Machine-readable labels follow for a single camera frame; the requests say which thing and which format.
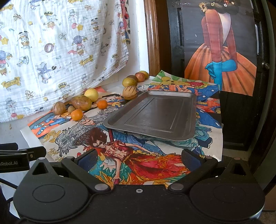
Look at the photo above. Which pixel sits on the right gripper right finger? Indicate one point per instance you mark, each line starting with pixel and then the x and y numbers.
pixel 199 167

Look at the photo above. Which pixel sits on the striped pepino melon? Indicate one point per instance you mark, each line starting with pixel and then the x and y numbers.
pixel 130 92

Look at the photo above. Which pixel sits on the yellow fruit at back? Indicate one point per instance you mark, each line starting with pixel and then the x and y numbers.
pixel 145 74

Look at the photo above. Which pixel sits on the orange dress lady poster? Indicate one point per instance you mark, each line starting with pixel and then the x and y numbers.
pixel 217 59

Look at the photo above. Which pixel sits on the small brown round fruit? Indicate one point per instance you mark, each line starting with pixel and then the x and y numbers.
pixel 71 109

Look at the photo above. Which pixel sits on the colourful anime drawing sheets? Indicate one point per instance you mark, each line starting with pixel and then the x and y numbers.
pixel 128 158

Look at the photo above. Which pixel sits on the brown kiwi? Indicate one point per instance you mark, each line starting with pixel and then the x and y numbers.
pixel 133 77

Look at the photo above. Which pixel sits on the wooden door frame post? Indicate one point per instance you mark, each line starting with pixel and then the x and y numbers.
pixel 152 37

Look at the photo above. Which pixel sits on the red apple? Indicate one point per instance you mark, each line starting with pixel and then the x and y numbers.
pixel 140 77

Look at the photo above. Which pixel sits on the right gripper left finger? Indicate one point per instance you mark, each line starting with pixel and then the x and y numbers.
pixel 78 169

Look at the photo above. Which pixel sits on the brown mango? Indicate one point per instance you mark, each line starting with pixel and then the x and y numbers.
pixel 81 102

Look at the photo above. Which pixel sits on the white cartoon print cloth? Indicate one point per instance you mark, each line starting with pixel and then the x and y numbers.
pixel 54 50

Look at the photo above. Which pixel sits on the yellow lemon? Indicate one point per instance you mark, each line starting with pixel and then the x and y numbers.
pixel 92 94

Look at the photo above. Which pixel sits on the round tan striped melon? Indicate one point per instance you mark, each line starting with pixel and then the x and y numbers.
pixel 59 108

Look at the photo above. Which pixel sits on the dark metal baking tray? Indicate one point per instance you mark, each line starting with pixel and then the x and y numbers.
pixel 166 115

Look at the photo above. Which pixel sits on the small orange tangerine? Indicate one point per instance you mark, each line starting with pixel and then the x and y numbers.
pixel 76 115
pixel 102 104

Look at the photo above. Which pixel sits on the yellow-green pear fruit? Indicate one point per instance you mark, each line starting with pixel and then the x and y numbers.
pixel 129 82

